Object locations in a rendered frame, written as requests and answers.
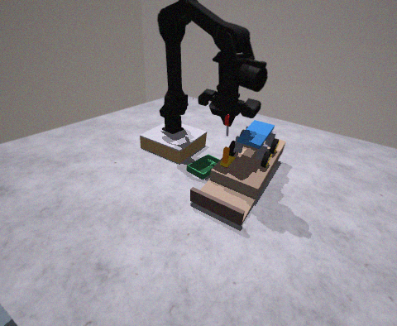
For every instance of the blue trolley with black wheels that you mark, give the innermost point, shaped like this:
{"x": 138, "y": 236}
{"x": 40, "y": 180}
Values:
{"x": 255, "y": 135}

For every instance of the tan wooden ramp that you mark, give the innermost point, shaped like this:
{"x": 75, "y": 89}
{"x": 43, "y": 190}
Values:
{"x": 231, "y": 192}

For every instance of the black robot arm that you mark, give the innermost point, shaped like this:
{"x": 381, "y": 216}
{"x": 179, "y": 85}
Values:
{"x": 233, "y": 68}

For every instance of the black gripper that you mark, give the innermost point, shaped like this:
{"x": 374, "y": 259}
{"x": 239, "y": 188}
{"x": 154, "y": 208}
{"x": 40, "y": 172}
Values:
{"x": 248, "y": 109}

